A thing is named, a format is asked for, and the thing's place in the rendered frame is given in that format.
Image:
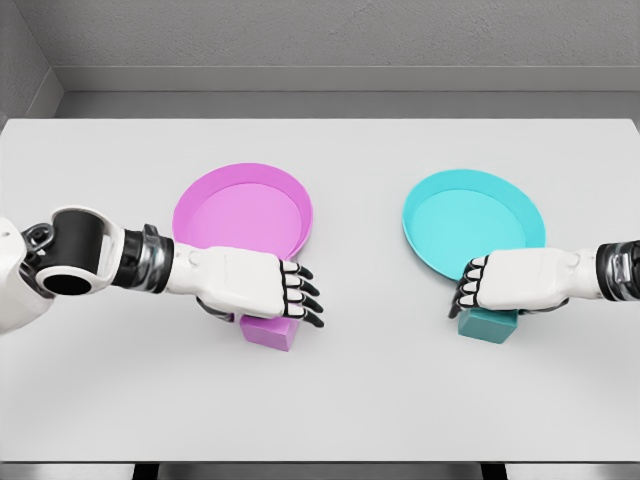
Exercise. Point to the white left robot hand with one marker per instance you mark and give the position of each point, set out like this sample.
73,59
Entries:
250,280

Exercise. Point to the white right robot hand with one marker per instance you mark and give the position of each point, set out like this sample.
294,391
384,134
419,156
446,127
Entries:
515,280

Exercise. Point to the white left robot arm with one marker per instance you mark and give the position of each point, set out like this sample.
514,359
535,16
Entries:
80,250

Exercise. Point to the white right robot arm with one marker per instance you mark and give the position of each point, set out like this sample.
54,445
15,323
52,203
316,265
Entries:
607,272

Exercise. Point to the teal cube block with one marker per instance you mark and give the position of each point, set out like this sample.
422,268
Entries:
487,327

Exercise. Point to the pink cube block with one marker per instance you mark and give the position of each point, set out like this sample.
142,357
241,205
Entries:
267,334

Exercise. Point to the pink round plate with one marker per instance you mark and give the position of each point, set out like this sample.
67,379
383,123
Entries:
250,215

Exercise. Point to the cyan round plate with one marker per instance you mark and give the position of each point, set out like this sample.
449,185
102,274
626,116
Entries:
470,220

